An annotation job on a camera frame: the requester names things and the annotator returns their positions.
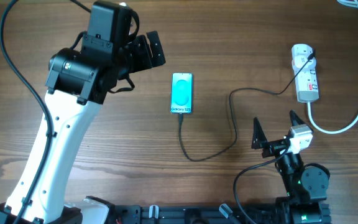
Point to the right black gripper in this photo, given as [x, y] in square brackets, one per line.
[260, 141]

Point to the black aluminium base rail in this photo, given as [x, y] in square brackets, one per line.
[197, 214]

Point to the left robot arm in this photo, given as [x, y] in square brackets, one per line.
[79, 78]

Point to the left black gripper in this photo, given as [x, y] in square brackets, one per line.
[143, 60]

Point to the white power strip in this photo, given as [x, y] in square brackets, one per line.
[305, 81]

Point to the white USB charger plug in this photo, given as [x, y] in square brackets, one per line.
[301, 62]

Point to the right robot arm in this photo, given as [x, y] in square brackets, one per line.
[306, 184]

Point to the Galaxy S25 smartphone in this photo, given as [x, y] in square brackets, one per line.
[182, 93]

